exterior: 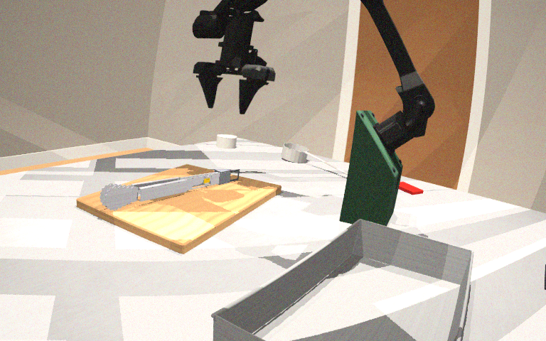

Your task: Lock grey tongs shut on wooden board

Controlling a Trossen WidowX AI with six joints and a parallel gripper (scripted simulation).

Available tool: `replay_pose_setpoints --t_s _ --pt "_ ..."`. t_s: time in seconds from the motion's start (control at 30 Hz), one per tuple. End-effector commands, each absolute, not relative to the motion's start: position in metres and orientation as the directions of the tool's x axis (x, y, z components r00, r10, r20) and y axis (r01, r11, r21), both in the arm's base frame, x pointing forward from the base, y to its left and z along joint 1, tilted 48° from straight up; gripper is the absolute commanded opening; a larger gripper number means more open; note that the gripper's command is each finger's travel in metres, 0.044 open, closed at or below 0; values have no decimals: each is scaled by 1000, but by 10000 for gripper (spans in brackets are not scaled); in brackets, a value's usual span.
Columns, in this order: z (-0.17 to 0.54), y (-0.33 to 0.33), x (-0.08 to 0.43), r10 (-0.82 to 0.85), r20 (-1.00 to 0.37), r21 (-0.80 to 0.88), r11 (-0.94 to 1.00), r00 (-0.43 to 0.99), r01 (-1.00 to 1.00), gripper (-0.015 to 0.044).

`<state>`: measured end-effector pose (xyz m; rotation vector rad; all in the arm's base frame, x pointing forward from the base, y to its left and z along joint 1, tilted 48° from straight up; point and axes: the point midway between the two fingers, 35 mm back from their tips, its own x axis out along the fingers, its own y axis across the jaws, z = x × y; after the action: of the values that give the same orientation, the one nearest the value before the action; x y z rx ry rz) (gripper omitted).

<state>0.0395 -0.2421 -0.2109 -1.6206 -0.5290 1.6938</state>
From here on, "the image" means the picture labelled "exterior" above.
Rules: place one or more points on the grey metal roasting tin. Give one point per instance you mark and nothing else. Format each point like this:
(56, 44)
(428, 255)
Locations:
(369, 283)

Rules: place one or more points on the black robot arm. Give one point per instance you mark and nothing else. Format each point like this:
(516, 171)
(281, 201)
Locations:
(418, 103)

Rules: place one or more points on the flat wooden board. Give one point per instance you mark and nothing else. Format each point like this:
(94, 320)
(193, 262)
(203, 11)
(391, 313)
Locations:
(182, 221)

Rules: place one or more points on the beige cylinder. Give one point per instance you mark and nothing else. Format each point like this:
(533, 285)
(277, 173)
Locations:
(226, 141)

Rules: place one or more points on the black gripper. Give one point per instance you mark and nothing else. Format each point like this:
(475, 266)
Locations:
(234, 54)

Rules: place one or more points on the grey saucepan with long handle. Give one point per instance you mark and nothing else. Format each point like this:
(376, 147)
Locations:
(298, 154)

